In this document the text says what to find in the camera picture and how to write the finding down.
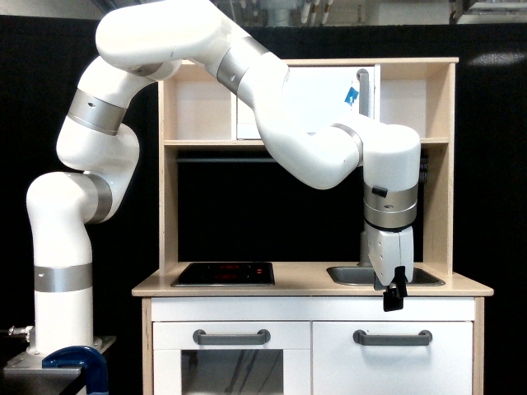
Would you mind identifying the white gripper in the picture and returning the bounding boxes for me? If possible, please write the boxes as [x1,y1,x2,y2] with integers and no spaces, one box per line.
[365,224,414,312]

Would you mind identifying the white oven door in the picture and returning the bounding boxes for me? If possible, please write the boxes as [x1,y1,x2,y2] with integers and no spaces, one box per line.
[153,322,312,394]

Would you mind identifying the blue c-clamp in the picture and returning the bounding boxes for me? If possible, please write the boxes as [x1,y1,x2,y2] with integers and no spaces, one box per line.
[41,346,110,395]

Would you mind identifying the black curtain backdrop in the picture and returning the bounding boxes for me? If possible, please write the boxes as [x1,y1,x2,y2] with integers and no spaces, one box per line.
[1,16,526,394]

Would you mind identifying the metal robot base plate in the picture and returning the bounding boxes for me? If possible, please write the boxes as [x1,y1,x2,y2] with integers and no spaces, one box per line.
[2,335,118,375]

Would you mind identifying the grey oven door handle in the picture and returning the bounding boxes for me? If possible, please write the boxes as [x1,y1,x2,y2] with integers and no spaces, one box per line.
[193,329,271,346]

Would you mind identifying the grey toy faucet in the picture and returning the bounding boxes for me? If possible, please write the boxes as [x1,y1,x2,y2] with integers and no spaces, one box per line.
[358,230,372,267]

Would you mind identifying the grey toy sink basin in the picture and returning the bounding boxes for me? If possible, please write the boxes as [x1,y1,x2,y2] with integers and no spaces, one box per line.
[327,267,445,286]

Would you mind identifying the black hooks on rail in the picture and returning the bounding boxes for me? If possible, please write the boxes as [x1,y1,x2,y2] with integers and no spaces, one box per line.
[418,150,428,184]

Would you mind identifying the black hanging rail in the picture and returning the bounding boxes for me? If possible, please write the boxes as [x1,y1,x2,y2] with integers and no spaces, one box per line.
[176,156,277,163]

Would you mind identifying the grey cabinet door handle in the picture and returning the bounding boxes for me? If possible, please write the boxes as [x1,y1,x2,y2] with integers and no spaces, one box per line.
[352,330,433,346]

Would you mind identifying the white cabinet door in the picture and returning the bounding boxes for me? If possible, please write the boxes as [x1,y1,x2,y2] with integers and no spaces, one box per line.
[312,322,473,394]

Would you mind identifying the white microwave door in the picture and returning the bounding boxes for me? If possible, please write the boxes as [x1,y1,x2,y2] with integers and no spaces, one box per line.
[236,65,375,141]

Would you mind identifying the blue tape piece right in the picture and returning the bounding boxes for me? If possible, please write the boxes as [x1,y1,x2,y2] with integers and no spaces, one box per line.
[345,86,360,106]

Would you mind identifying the grey microwave door handle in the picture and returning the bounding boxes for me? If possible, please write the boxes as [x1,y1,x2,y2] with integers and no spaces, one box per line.
[357,68,370,116]

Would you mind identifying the wooden toy kitchen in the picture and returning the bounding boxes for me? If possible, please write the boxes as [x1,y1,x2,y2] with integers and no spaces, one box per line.
[133,58,493,394]

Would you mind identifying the black toy stovetop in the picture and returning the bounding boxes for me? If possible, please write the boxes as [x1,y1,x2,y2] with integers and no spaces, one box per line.
[170,262,275,287]

